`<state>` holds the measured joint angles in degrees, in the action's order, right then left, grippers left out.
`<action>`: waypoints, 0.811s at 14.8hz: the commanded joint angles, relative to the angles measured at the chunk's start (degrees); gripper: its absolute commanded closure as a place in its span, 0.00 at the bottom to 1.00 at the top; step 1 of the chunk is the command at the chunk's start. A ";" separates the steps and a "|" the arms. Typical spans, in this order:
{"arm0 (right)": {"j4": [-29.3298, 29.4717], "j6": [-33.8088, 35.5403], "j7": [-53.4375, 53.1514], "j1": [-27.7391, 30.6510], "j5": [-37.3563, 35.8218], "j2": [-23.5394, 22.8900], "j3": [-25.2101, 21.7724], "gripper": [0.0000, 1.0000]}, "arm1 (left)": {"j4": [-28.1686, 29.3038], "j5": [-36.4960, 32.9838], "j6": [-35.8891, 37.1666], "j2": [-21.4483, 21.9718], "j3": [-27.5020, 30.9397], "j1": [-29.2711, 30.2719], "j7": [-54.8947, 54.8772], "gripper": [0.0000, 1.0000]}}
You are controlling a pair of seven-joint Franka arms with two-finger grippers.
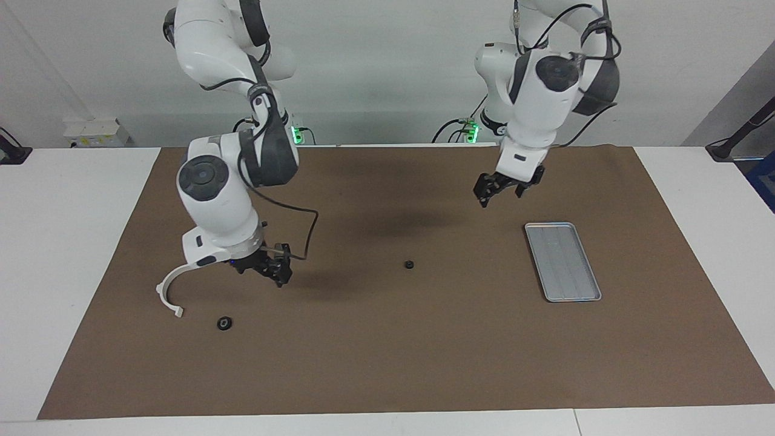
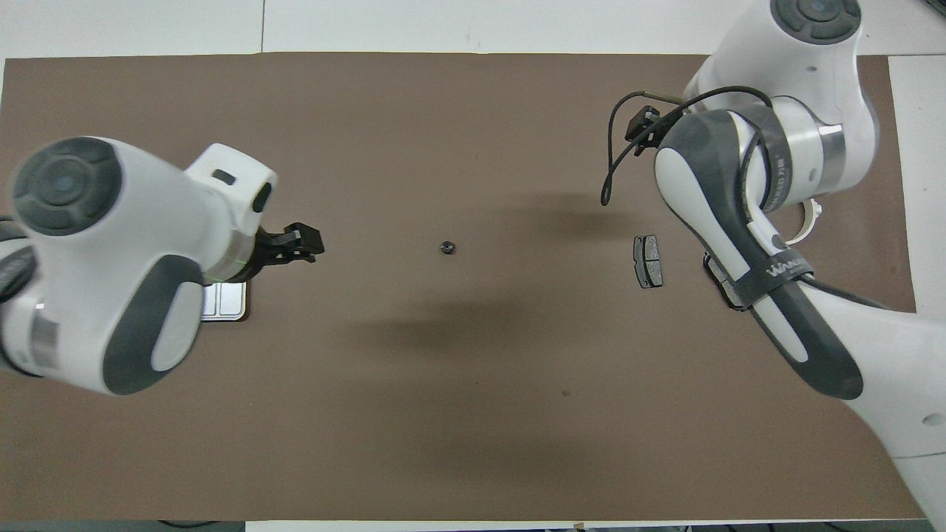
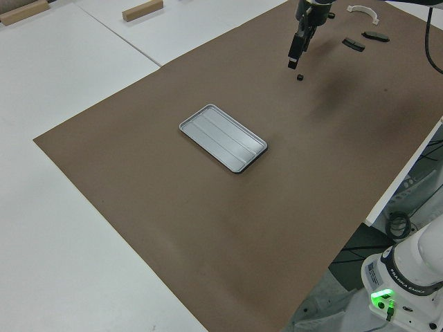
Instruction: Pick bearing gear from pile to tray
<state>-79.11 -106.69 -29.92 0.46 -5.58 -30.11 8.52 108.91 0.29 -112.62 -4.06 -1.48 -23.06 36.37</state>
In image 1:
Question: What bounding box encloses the brown table mat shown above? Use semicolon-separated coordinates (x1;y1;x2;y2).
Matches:
38;145;775;420

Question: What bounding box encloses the white power box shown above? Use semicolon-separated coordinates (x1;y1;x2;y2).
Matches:
64;118;131;148

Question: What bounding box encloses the white half ring bracket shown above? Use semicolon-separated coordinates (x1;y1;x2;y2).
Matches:
156;262;197;319

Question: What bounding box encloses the silver metal tray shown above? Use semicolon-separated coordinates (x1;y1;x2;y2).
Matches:
524;222;602;303

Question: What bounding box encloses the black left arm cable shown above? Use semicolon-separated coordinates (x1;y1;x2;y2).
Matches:
513;0;621;149

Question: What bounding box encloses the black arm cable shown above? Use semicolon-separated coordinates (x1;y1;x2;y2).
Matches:
513;0;621;149
237;142;320;261

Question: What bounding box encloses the black table clamp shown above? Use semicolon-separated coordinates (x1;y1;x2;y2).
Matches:
0;127;32;165

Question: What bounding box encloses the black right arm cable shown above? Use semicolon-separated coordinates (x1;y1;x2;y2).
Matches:
237;142;320;261

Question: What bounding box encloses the blue object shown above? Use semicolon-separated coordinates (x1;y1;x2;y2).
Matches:
746;151;775;213

